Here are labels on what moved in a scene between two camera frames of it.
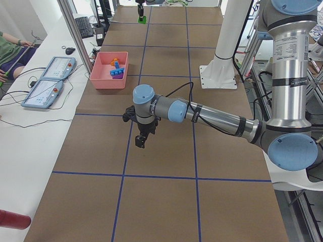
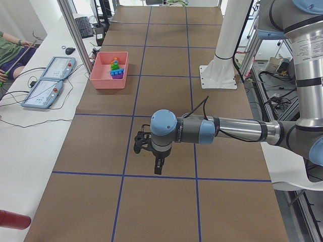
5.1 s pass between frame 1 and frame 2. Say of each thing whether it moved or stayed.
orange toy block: stayed
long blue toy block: stayed
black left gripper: moved
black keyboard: stayed
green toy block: moved
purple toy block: stayed
